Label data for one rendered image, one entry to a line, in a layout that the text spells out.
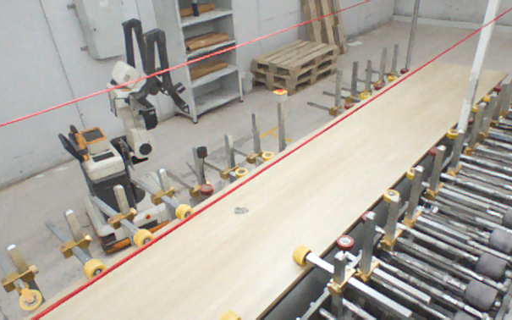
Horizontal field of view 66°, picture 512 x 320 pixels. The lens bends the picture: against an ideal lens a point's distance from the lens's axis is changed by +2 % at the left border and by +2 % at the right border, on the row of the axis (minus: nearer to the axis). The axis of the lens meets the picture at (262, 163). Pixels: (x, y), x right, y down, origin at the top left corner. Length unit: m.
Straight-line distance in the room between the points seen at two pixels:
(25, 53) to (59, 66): 0.32
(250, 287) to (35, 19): 3.54
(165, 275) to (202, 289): 0.20
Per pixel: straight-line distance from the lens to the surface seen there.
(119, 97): 2.98
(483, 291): 1.95
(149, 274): 1.88
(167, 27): 4.98
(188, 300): 1.74
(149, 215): 3.28
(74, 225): 2.02
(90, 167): 2.99
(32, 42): 4.55
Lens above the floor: 2.22
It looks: 32 degrees down
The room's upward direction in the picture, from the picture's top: 4 degrees counter-clockwise
